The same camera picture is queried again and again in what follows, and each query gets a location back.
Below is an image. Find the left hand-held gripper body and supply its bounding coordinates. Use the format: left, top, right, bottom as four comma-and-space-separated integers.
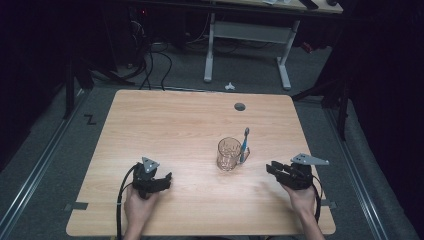
131, 156, 161, 200

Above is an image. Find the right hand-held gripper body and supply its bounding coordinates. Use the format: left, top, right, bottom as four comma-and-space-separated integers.
283, 152, 330, 191

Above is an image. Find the blue toothbrush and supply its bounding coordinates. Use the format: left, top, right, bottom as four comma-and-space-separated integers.
239, 127, 251, 165

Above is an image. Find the clear glass mug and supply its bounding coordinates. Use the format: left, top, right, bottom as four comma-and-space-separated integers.
216, 136, 251, 173

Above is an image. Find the person's right hand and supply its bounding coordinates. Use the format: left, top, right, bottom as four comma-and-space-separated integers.
281, 183, 317, 218

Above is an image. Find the person's left hand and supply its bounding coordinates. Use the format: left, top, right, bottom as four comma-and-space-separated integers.
123, 186, 159, 228

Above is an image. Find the grey tape strip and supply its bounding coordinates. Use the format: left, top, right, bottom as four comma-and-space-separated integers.
320, 198, 337, 210
63, 201, 89, 212

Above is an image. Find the black metal stand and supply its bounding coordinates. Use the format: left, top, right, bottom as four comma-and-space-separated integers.
62, 54, 136, 120
291, 76, 351, 141

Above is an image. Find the dark equipment with red light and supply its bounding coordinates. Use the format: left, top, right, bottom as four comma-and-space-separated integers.
128, 5, 152, 46

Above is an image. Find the black object on desk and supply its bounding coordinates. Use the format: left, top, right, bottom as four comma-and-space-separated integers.
299, 0, 320, 10

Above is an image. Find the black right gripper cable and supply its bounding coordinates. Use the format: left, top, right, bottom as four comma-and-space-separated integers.
309, 174, 323, 225

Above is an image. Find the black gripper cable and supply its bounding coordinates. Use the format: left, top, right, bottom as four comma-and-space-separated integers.
115, 163, 138, 240
309, 174, 323, 225

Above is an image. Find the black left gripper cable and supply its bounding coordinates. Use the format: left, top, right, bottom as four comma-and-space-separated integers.
115, 163, 138, 240

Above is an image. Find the metal floor rail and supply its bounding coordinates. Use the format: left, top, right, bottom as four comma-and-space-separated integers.
0, 89, 86, 232
323, 107, 390, 240

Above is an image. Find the black floor cable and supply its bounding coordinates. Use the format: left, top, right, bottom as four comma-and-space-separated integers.
138, 46, 155, 91
158, 50, 174, 92

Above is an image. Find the wooden desk white metal frame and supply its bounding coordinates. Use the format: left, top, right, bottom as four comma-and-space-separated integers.
203, 0, 344, 91

